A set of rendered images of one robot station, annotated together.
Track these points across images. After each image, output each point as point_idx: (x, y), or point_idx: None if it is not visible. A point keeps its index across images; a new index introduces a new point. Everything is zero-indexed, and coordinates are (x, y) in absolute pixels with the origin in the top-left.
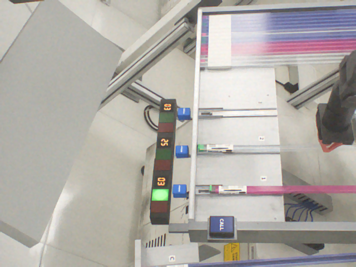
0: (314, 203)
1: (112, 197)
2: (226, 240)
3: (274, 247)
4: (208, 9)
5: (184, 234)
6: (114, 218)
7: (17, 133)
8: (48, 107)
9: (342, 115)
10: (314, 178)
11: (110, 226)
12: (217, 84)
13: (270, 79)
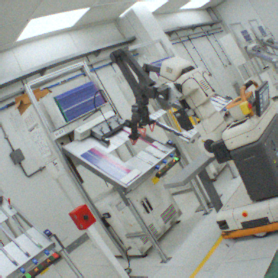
0: None
1: (165, 245)
2: None
3: None
4: (124, 185)
5: (157, 205)
6: (169, 239)
7: (206, 155)
8: (196, 162)
9: None
10: (109, 195)
11: (171, 237)
12: (142, 168)
13: (128, 161)
